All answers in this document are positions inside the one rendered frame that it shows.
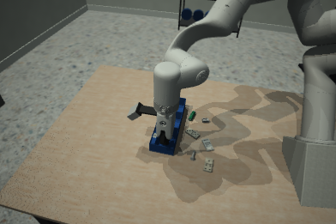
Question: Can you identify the green battery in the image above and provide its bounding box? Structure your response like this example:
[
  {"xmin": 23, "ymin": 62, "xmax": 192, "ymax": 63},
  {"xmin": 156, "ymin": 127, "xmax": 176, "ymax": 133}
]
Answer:
[{"xmin": 189, "ymin": 111, "xmax": 195, "ymax": 121}]

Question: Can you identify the blue rack of bins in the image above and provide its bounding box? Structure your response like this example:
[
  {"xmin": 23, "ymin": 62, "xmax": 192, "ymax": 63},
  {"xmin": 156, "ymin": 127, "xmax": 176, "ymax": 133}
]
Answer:
[{"xmin": 149, "ymin": 98, "xmax": 186, "ymax": 155}]

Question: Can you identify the white domino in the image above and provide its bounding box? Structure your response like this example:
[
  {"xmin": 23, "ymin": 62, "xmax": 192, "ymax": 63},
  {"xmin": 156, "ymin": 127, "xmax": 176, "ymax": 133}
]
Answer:
[
  {"xmin": 185, "ymin": 128, "xmax": 200, "ymax": 139},
  {"xmin": 202, "ymin": 138, "xmax": 213, "ymax": 152},
  {"xmin": 203, "ymin": 157, "xmax": 213, "ymax": 173}
]

